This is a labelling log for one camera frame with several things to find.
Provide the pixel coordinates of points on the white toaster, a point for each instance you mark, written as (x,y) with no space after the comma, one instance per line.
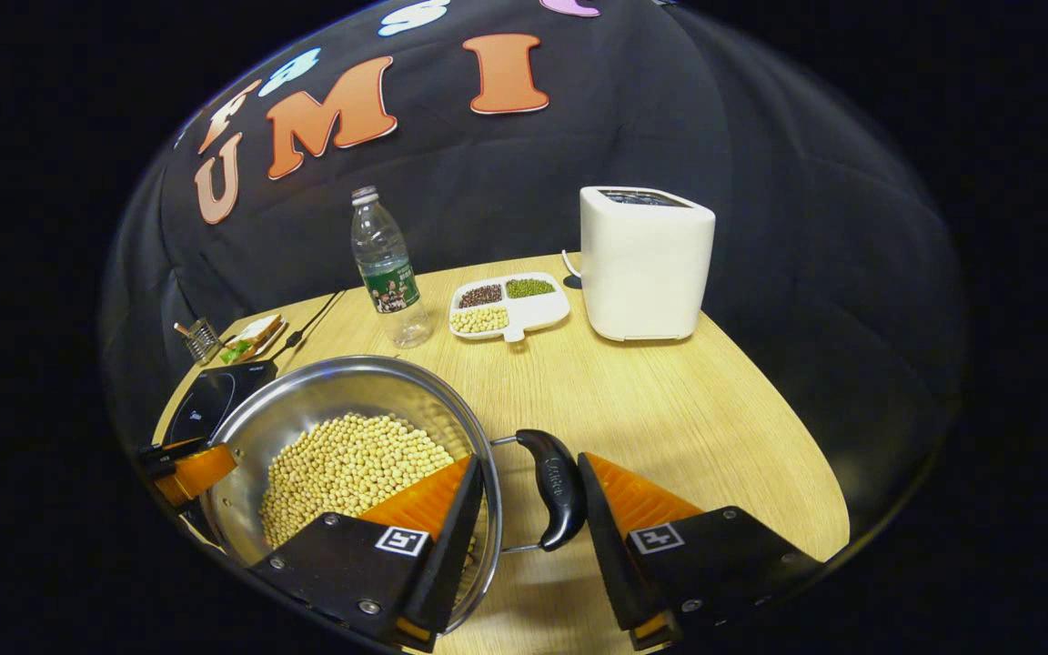
(642,273)

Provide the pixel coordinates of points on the black backdrop cloth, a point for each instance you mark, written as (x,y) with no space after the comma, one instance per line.
(760,182)

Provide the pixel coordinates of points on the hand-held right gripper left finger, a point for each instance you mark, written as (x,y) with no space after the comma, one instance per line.
(451,564)

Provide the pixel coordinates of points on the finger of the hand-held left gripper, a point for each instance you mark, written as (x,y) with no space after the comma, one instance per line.
(201,468)

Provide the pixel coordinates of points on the plate with sandwich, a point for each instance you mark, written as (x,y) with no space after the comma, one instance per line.
(256,337)

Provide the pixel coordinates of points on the pile of soybeans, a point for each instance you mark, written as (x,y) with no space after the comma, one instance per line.
(342,473)

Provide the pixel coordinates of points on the clear plastic water bottle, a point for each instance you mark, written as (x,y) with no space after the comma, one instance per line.
(387,273)

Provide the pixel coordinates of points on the black induction cooktop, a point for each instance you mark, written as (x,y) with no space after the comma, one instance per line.
(210,405)

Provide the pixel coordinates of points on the white divided dish of beans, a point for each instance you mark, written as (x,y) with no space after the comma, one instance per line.
(538,314)

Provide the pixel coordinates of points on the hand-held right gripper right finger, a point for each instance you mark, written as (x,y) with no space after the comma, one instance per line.
(610,564)

